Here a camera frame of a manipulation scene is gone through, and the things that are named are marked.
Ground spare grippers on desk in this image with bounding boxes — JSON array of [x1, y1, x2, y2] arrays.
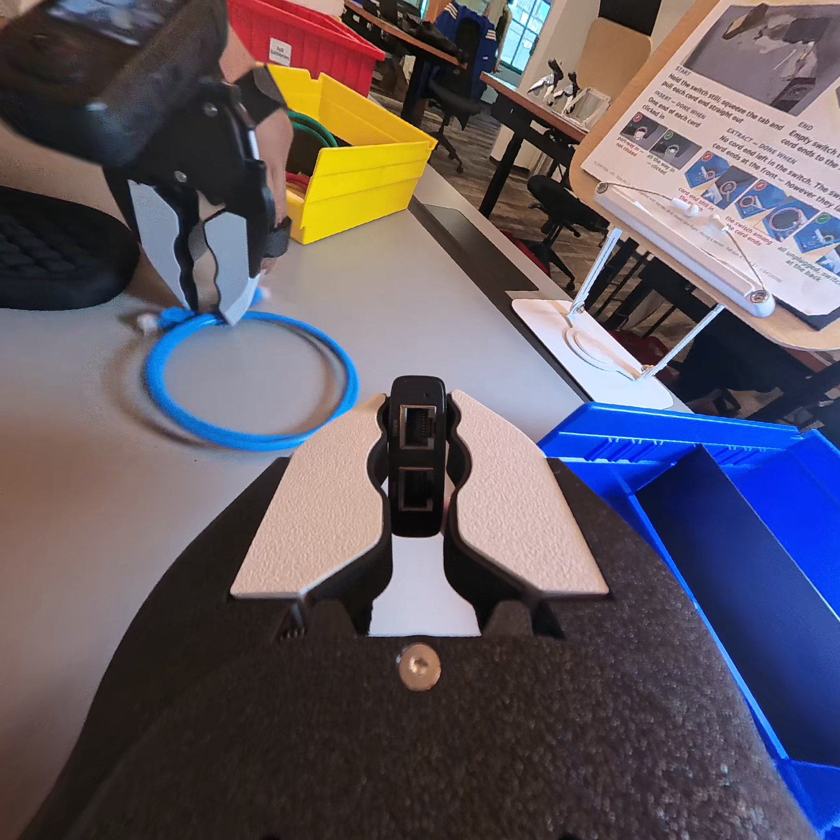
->
[[527, 59, 582, 107]]

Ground black mesh cushion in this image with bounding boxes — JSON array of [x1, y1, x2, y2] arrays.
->
[[0, 185, 140, 311]]

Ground red plastic bin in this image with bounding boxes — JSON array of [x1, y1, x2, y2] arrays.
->
[[226, 0, 386, 98]]

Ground blue ethernet cable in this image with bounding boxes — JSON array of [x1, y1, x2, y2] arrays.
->
[[134, 289, 361, 452]]

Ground wooden desk with black legs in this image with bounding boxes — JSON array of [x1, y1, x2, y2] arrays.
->
[[478, 71, 589, 219]]

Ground window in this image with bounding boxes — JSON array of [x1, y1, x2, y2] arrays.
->
[[504, 0, 553, 74]]

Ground long wooden desk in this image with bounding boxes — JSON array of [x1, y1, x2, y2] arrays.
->
[[343, 0, 468, 127]]

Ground printed instruction sheet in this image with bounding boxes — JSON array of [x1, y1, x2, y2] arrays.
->
[[581, 0, 840, 317]]

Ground blue plastic bin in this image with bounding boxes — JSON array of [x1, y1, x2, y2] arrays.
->
[[538, 402, 840, 840]]

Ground green cable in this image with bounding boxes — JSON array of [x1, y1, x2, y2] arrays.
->
[[287, 110, 339, 149]]

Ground tan chair back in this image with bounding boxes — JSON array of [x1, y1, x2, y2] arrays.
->
[[574, 18, 652, 104]]

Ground yellow plastic bin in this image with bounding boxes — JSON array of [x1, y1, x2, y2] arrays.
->
[[266, 63, 438, 245]]

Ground office chair with blue jacket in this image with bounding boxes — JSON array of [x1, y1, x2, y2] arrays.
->
[[428, 2, 497, 175]]

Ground black office chair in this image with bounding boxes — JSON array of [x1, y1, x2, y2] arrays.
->
[[525, 174, 609, 291]]

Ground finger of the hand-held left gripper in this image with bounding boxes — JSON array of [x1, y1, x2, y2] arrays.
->
[[190, 209, 265, 326], [126, 180, 199, 311]]

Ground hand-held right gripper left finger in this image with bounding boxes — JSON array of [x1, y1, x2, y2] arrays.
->
[[230, 392, 395, 635]]

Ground black ethernet port adapter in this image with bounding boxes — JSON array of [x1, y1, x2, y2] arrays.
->
[[387, 375, 450, 539]]

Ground person's left hand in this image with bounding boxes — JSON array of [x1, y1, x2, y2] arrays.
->
[[222, 28, 294, 224]]

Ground black folder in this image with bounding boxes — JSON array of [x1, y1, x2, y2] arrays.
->
[[774, 301, 840, 333]]

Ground light wooden board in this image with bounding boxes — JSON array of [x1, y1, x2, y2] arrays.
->
[[570, 0, 840, 353]]

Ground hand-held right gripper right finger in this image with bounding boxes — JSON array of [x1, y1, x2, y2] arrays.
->
[[444, 390, 609, 635]]

